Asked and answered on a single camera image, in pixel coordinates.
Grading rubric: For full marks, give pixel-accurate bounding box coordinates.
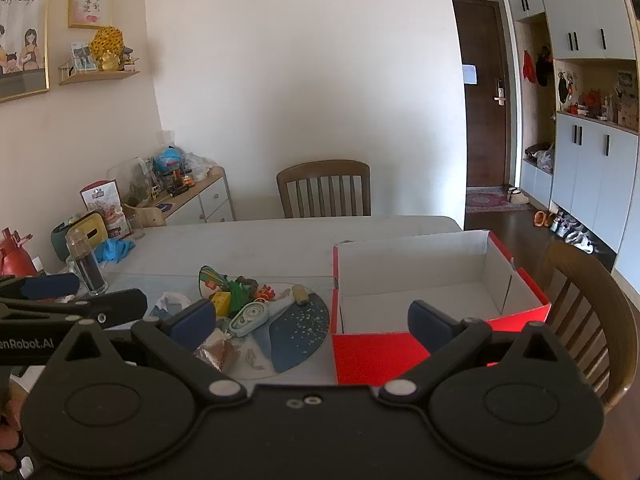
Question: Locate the near wooden chair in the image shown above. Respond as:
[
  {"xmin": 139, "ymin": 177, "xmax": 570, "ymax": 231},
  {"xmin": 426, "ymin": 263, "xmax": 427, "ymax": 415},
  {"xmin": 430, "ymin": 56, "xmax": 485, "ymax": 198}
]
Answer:
[{"xmin": 541, "ymin": 240, "xmax": 639, "ymax": 412}]

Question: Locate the orange red flower toy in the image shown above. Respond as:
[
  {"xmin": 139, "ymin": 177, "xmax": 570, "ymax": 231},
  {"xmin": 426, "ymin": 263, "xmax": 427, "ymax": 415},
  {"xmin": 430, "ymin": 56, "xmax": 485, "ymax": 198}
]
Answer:
[{"xmin": 255, "ymin": 285, "xmax": 276, "ymax": 302}]

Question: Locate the clear glass jar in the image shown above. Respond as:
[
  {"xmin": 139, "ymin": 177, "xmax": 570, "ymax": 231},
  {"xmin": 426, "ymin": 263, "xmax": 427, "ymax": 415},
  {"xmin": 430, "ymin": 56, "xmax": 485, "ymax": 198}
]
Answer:
[{"xmin": 65, "ymin": 228, "xmax": 108, "ymax": 296}]

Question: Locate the blue cloth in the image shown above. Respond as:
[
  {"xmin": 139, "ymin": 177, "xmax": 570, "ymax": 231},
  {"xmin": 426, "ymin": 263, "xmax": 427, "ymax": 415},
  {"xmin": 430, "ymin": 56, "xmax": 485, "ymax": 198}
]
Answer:
[{"xmin": 93, "ymin": 238, "xmax": 136, "ymax": 263}]

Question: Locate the blue globe toy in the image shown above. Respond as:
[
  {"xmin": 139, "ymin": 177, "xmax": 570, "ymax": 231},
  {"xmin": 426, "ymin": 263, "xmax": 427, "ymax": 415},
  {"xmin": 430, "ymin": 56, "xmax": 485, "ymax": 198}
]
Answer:
[{"xmin": 153, "ymin": 146, "xmax": 182, "ymax": 176}]

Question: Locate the far wooden chair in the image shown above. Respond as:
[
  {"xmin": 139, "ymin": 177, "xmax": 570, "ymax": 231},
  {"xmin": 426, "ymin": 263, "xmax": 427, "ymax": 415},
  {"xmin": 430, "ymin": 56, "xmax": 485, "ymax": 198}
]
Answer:
[{"xmin": 277, "ymin": 159, "xmax": 371, "ymax": 219}]

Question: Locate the small yellow box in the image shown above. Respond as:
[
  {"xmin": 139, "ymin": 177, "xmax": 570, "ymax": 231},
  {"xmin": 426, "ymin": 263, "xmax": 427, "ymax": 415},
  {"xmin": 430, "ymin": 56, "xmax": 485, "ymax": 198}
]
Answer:
[{"xmin": 210, "ymin": 290, "xmax": 232, "ymax": 318}]

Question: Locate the colourful fabric pouch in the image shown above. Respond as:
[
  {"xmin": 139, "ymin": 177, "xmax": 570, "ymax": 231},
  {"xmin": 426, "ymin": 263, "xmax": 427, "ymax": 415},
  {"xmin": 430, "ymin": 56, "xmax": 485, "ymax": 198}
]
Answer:
[{"xmin": 198, "ymin": 266, "xmax": 229, "ymax": 299}]

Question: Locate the framed family picture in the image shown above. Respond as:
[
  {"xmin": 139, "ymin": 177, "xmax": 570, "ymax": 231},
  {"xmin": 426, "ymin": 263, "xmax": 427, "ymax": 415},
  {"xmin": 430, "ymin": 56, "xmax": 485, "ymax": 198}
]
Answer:
[{"xmin": 1, "ymin": 0, "xmax": 50, "ymax": 102}]

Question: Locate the green plush toy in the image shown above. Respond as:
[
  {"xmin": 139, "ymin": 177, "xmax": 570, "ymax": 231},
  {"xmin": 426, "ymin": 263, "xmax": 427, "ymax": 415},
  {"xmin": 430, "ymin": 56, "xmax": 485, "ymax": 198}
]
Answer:
[{"xmin": 228, "ymin": 276, "xmax": 258, "ymax": 313}]

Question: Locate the brown entrance door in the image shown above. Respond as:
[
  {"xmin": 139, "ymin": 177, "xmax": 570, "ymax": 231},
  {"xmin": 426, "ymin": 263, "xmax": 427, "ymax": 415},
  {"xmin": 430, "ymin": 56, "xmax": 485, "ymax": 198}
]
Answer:
[{"xmin": 452, "ymin": 0, "xmax": 510, "ymax": 188}]

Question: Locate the wooden chair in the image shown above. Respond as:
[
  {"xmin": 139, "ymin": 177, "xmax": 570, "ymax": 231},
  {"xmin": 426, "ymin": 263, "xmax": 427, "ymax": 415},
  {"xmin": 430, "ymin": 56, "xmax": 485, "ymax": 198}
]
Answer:
[
  {"xmin": 277, "ymin": 159, "xmax": 371, "ymax": 219},
  {"xmin": 541, "ymin": 240, "xmax": 639, "ymax": 412}
]

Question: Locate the yellow flower ornament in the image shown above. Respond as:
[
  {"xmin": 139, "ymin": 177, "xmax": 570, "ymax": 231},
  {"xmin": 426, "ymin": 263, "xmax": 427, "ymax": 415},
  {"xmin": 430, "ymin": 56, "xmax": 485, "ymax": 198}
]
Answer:
[{"xmin": 89, "ymin": 26, "xmax": 124, "ymax": 72}]

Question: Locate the red white snack bag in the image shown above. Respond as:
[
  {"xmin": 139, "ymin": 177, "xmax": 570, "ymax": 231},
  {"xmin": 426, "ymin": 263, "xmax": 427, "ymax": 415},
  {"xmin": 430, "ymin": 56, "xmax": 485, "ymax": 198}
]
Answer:
[{"xmin": 80, "ymin": 180, "xmax": 131, "ymax": 240}]

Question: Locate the silver snack packet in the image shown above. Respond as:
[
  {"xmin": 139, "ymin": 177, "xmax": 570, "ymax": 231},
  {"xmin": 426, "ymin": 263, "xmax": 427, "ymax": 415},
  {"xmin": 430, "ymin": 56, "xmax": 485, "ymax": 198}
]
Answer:
[{"xmin": 194, "ymin": 328, "xmax": 240, "ymax": 373}]

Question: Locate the red kettle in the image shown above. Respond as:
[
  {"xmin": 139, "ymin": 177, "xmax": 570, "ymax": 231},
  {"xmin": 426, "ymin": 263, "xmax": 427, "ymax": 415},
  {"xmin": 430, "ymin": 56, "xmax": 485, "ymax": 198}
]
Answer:
[{"xmin": 0, "ymin": 228, "xmax": 38, "ymax": 278}]

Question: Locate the white drawer sideboard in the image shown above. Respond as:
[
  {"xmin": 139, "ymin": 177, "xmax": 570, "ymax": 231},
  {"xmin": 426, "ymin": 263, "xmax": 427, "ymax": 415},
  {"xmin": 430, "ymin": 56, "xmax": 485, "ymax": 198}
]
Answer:
[{"xmin": 150, "ymin": 166, "xmax": 235, "ymax": 226}]

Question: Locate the beige eraser block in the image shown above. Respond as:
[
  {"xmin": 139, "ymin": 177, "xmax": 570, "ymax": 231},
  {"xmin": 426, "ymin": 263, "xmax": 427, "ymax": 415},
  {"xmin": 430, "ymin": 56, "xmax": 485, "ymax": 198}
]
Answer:
[{"xmin": 292, "ymin": 284, "xmax": 310, "ymax": 306}]

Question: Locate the red patterned door rug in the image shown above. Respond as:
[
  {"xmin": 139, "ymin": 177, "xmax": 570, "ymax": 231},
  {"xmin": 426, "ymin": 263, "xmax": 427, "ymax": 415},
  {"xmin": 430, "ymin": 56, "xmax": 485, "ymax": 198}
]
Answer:
[{"xmin": 465, "ymin": 186, "xmax": 530, "ymax": 214}]

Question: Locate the small framed picture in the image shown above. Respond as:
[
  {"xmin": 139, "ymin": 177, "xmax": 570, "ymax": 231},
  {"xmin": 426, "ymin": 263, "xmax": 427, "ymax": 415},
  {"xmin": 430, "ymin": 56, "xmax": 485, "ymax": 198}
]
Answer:
[{"xmin": 67, "ymin": 0, "xmax": 113, "ymax": 29}]

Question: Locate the white wall cabinet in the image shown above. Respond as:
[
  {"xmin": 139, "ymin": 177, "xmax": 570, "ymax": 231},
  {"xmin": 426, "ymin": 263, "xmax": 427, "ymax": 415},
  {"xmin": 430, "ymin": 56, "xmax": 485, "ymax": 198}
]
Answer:
[{"xmin": 504, "ymin": 0, "xmax": 640, "ymax": 281}]

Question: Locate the round patterned table mat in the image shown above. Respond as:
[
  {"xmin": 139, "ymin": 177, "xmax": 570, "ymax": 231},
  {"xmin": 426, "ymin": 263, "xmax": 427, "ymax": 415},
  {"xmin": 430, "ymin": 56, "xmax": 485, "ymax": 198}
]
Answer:
[{"xmin": 215, "ymin": 281, "xmax": 335, "ymax": 385}]

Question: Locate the wooden wall shelf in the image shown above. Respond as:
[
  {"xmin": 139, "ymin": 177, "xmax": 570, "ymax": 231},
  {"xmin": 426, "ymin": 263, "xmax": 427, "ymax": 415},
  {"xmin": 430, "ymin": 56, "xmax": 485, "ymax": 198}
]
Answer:
[{"xmin": 58, "ymin": 61, "xmax": 139, "ymax": 86}]

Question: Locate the light green correction tape dispenser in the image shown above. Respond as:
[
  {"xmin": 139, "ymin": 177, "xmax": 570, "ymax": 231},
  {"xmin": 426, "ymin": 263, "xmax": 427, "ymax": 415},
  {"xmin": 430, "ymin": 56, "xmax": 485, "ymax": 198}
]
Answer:
[{"xmin": 228, "ymin": 301, "xmax": 270, "ymax": 338}]

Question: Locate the red and white cardboard box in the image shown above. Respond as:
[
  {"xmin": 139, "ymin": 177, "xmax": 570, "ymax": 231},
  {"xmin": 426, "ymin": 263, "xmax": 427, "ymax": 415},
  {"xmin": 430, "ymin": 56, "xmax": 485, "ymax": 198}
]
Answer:
[{"xmin": 330, "ymin": 231, "xmax": 551, "ymax": 387}]

